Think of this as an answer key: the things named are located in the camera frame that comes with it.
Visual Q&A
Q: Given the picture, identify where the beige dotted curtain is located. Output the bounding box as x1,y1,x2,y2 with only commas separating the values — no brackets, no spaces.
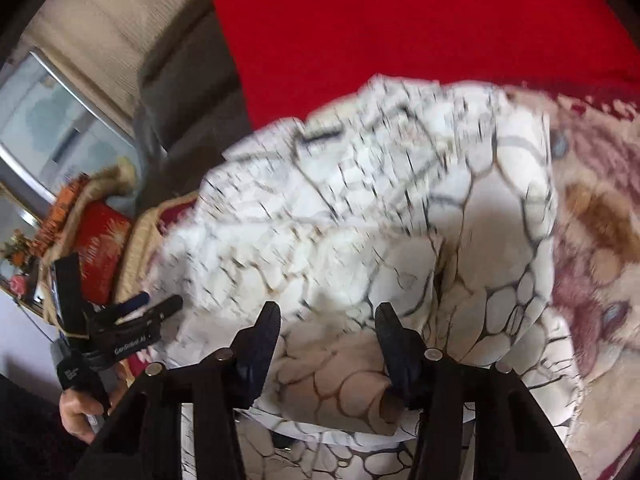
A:
22,0,188,134

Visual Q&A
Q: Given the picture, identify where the artificial flower bouquet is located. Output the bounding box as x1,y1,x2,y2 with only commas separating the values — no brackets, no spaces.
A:
1,229,34,273

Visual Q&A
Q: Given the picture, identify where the red blanket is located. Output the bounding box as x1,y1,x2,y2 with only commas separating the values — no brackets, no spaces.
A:
213,0,639,127

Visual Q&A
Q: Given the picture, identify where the orange black patterned cloth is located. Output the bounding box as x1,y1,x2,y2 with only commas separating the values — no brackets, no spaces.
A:
29,174,91,258

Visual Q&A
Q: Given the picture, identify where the left hand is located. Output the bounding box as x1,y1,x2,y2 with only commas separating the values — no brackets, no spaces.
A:
58,363,128,444

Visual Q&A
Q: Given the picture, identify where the floral sofa cover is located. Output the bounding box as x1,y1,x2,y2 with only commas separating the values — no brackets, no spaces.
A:
117,84,640,480

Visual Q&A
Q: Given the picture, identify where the white crackle-print garment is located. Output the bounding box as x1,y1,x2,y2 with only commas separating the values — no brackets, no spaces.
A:
144,72,586,480

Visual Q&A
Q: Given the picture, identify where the dark leather sofa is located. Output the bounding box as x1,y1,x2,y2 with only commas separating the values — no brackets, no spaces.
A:
132,0,253,214

